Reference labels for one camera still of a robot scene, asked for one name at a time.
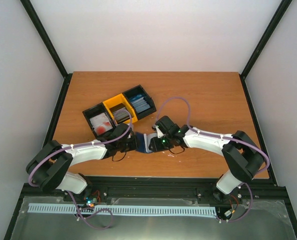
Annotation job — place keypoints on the left black frame post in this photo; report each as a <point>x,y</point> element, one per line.
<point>38,25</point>

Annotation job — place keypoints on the blue card stack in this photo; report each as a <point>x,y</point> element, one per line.
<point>139,103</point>

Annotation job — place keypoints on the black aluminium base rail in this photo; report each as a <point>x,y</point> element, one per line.
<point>159,187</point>

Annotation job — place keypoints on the dark card stack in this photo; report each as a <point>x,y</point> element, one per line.
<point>121,115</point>

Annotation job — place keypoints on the right black frame post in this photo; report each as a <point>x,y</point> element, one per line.
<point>272,25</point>

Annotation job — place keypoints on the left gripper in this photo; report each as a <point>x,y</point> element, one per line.
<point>133,146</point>

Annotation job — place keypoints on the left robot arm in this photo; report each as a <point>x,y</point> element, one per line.
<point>49,169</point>

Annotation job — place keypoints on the black bin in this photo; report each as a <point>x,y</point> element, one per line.
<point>140,90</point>
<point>95,110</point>

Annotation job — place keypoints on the left black bin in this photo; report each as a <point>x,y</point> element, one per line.
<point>95,110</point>

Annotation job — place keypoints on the blue leather card holder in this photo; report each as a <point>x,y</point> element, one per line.
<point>143,141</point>

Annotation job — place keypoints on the yellow middle bin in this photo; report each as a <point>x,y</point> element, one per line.
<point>117,102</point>

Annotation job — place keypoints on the black frame post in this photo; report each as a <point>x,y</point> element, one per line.
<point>38,25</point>
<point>272,25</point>

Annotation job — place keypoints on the light blue cable duct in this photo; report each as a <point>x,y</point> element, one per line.
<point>126,210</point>

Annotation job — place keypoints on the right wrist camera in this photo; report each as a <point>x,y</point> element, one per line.
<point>159,133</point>

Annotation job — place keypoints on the white red card stack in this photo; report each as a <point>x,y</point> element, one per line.
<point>100,123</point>

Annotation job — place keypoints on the right black bin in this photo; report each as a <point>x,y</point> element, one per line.
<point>140,90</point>

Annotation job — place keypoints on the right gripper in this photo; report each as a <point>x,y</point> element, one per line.
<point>157,148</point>

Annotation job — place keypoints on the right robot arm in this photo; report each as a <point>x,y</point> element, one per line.
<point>243,158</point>

